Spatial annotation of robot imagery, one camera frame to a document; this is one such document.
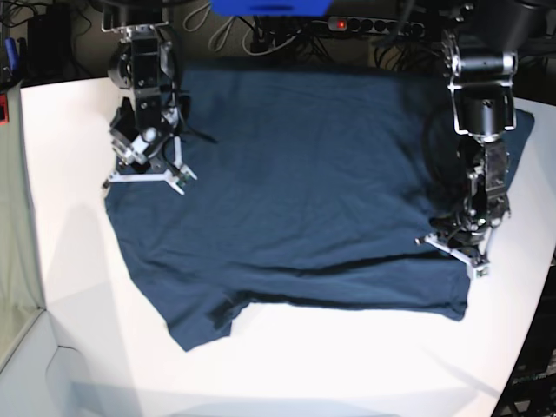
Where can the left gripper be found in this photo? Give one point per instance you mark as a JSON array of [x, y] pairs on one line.
[[469, 223]]

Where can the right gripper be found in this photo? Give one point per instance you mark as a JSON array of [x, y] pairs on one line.
[[147, 152]]

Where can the dark blue t-shirt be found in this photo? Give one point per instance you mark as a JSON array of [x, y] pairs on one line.
[[310, 190]]

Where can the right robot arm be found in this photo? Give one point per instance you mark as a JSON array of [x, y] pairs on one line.
[[147, 68]]

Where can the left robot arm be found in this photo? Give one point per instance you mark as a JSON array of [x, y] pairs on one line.
[[481, 55]]

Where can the red box at edge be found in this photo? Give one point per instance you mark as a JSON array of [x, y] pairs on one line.
[[4, 110]]

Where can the blue plastic box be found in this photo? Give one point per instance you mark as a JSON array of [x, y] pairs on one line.
[[287, 8]]

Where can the green cloth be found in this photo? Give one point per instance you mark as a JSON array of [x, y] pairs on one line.
[[21, 288]]

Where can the black power strip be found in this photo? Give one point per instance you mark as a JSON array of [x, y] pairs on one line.
[[374, 26]]

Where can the light grey storage bin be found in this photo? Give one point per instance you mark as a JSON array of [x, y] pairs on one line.
[[42, 377]]

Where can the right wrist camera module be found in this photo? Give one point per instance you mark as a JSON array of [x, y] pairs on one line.
[[165, 176]]

